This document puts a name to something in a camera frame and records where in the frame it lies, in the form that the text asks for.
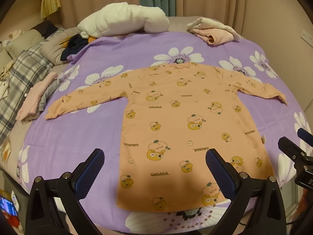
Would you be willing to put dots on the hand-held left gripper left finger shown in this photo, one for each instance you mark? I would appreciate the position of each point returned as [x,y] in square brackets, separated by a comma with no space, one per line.
[90,173]

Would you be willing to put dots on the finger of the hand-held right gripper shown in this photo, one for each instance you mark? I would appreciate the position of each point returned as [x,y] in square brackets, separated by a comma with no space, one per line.
[305,134]
[289,148]

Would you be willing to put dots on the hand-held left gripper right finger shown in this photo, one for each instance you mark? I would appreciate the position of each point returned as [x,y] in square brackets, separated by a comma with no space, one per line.
[217,173]

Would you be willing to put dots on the orange printed shirt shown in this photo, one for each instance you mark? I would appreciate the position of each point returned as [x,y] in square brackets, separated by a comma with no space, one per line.
[171,107]

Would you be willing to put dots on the dark navy clothes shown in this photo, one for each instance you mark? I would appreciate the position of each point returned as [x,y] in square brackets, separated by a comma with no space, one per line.
[73,45]

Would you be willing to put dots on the purple floral blanket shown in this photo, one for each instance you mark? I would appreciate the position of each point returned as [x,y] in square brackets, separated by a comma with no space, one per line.
[97,132]

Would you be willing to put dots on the lit phone screen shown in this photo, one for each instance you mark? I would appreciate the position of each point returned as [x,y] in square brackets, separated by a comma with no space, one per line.
[7,204]

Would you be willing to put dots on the grey folded garment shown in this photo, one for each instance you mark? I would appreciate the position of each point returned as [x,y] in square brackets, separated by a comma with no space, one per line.
[49,93]

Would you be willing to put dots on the pink folded garment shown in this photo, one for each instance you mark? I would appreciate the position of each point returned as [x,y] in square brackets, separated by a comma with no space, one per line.
[31,98]

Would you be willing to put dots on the plaid blanket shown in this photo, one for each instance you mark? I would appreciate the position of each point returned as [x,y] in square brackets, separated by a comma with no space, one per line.
[24,71]

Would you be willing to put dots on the pink rolled garment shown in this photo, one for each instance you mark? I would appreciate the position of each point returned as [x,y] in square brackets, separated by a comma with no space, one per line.
[220,38]

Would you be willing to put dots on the grey pillow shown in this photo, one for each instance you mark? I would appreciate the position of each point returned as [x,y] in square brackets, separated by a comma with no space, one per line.
[53,49]

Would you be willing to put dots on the small orange cloth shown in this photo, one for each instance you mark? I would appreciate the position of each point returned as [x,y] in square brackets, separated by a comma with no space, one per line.
[91,39]

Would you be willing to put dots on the cream folded cloth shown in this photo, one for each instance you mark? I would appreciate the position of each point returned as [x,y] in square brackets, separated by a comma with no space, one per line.
[210,23]

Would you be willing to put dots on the beige pillow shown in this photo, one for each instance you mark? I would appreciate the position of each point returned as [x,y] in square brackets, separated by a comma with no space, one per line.
[24,40]

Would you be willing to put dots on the dark brown pillow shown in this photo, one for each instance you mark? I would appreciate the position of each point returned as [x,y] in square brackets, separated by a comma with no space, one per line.
[46,28]

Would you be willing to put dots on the white plush blanket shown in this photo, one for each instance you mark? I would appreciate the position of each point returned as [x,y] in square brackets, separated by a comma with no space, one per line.
[122,19]

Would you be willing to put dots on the plush toys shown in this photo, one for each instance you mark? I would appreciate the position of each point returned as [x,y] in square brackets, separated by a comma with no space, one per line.
[14,33]

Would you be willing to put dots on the white wall socket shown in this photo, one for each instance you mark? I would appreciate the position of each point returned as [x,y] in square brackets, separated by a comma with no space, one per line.
[307,37]

